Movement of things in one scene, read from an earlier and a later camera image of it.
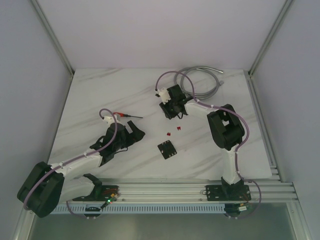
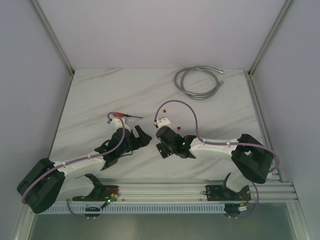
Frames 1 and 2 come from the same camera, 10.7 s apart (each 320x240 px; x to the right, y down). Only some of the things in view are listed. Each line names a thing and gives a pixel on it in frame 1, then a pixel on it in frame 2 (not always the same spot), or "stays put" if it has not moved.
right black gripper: [164, 107] to [169, 150]
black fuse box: [167, 149] stays put
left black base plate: [101, 193] stays put
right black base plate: [228, 192] stays put
